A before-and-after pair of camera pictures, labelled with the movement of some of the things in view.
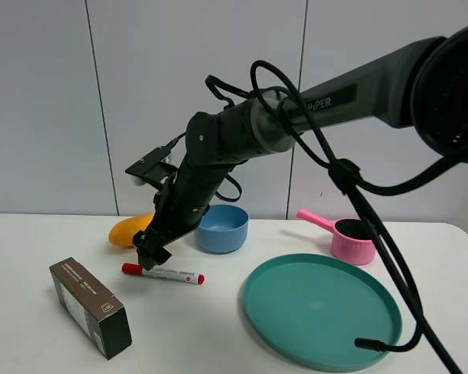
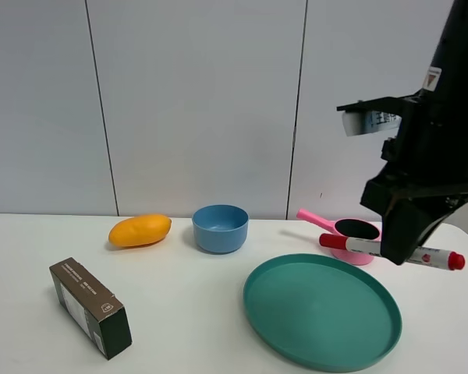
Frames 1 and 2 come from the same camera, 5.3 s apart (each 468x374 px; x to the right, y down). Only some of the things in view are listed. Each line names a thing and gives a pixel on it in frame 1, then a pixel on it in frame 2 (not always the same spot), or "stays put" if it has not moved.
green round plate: [310, 309] stays put
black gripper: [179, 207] → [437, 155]
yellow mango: [123, 232] stays put
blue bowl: [222, 229] stays put
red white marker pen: [164, 273] → [423, 256]
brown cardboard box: [95, 309] stays put
